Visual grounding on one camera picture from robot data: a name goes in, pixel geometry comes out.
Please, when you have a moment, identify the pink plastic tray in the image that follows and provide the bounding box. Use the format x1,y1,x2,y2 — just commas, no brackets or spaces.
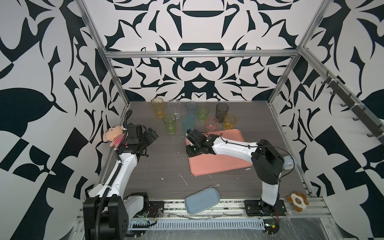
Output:
189,129,253,176

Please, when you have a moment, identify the tall green glass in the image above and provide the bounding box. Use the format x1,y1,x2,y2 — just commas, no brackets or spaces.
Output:
163,113,177,135

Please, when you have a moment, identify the tall amber glass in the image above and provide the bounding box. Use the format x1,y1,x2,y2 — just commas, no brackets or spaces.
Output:
151,97,165,118

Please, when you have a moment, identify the tall dark grey glass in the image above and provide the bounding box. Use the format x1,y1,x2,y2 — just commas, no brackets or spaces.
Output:
216,103,229,123

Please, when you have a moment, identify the clear stemmed glass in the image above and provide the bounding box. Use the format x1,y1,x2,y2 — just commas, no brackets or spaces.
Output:
168,99,181,119

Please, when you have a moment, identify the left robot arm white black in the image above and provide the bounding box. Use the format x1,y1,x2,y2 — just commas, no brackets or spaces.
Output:
83,124,158,240

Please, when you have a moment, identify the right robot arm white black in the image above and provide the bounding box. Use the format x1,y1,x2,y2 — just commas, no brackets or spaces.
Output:
186,129,295,209

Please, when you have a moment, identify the pink plush doll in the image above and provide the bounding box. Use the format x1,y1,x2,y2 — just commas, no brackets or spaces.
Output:
103,126,125,148

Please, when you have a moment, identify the small pink glass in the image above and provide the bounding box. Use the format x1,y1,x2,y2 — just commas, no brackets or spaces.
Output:
205,117,219,133

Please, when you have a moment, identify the teal frosted cup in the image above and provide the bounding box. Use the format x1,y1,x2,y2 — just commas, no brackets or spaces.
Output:
182,116,195,134

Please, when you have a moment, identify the small green glass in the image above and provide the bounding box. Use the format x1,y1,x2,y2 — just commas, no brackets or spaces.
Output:
197,106,210,122

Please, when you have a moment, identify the small yellow glass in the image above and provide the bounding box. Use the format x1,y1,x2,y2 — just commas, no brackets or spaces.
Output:
223,115,237,130

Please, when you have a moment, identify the tall blue glass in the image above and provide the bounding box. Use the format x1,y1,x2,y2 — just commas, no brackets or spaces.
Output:
185,101,198,119

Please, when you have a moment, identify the small green circuit board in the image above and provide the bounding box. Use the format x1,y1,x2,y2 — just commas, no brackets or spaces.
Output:
263,219,280,236

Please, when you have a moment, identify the orange white plush toy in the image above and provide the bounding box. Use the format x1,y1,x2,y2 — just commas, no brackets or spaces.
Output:
286,192,309,213

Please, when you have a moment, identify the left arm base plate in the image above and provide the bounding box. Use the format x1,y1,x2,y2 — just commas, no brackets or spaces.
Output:
145,201,165,218

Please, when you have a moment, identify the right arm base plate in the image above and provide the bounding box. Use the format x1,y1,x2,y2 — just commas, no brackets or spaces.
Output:
244,200,287,217

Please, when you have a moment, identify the white cable duct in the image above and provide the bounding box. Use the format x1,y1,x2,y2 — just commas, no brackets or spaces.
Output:
128,219,265,231

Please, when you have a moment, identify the wall hook rail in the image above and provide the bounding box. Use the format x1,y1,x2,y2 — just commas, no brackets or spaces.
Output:
320,70,384,139

